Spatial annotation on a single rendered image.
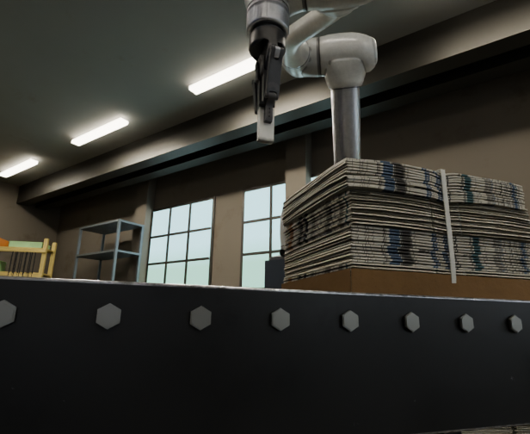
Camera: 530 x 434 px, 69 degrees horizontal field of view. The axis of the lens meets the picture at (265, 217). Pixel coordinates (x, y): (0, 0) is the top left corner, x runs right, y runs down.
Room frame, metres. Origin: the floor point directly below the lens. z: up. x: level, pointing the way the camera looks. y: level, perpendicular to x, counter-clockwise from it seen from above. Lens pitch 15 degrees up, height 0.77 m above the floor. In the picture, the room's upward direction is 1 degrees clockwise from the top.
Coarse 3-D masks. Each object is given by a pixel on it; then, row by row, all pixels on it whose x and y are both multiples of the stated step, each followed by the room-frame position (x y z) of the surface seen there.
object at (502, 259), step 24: (480, 192) 0.65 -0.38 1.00; (504, 192) 0.66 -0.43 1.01; (480, 216) 0.64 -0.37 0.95; (504, 216) 0.66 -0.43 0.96; (528, 216) 0.67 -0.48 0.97; (480, 240) 0.65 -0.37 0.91; (504, 240) 0.66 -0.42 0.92; (528, 240) 0.67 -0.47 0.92; (480, 264) 0.64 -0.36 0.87; (504, 264) 0.66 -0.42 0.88; (528, 264) 0.68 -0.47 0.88
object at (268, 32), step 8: (256, 32) 0.63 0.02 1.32; (264, 32) 0.63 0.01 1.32; (272, 32) 0.63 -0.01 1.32; (280, 32) 0.64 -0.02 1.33; (256, 40) 0.63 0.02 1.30; (264, 40) 0.64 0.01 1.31; (272, 40) 0.63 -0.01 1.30; (280, 40) 0.64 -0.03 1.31; (256, 48) 0.65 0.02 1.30; (264, 48) 0.65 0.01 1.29; (256, 56) 0.68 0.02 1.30; (264, 56) 0.64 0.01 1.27; (264, 64) 0.64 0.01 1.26
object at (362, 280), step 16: (336, 272) 0.60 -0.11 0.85; (352, 272) 0.56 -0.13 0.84; (368, 272) 0.57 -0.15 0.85; (384, 272) 0.58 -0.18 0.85; (400, 272) 0.58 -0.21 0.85; (416, 272) 0.59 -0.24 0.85; (288, 288) 0.79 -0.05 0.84; (304, 288) 0.71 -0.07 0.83; (320, 288) 0.65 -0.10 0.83; (336, 288) 0.60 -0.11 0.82; (352, 288) 0.56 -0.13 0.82; (368, 288) 0.57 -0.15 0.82; (384, 288) 0.58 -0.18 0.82; (400, 288) 0.58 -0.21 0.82; (416, 288) 0.59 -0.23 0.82; (432, 288) 0.60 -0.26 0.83
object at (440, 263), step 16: (432, 176) 0.61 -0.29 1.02; (448, 176) 0.63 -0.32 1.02; (432, 192) 0.61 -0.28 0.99; (448, 192) 0.63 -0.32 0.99; (432, 208) 0.61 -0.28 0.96; (432, 224) 0.61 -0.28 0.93; (432, 240) 0.61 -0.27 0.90; (448, 256) 0.62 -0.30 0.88; (448, 272) 0.62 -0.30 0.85; (464, 272) 0.63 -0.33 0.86
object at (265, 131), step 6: (258, 120) 0.66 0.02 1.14; (258, 126) 0.66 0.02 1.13; (264, 126) 0.66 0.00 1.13; (270, 126) 0.66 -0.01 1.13; (258, 132) 0.66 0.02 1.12; (264, 132) 0.66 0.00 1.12; (270, 132) 0.66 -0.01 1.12; (258, 138) 0.66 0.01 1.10; (264, 138) 0.66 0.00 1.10; (270, 138) 0.66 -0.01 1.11
